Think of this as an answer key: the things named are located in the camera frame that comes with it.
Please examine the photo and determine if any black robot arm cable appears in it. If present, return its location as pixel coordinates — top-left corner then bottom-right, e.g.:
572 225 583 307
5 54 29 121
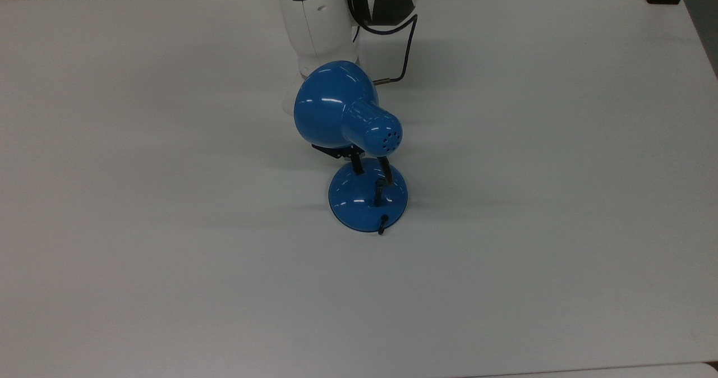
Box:
348 0 419 85

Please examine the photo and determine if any blue gooseneck desk lamp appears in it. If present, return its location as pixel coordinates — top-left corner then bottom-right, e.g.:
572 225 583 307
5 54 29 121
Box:
293 60 409 236

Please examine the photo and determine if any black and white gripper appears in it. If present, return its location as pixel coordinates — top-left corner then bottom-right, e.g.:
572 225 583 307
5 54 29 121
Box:
311 142 366 177

